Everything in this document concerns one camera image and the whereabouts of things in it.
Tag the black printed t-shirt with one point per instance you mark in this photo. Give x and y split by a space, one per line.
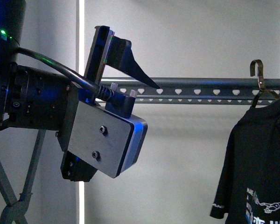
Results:
248 191

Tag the metal wire clothes hanger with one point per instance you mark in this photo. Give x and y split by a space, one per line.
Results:
256 69

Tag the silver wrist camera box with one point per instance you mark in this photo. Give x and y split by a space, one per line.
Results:
106 141

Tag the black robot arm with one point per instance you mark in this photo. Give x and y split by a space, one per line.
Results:
11 20

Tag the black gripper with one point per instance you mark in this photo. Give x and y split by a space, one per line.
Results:
40 93

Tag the grey metal rack rail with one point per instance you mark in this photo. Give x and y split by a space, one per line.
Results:
195 91

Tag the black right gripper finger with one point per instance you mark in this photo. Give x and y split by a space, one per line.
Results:
120 57

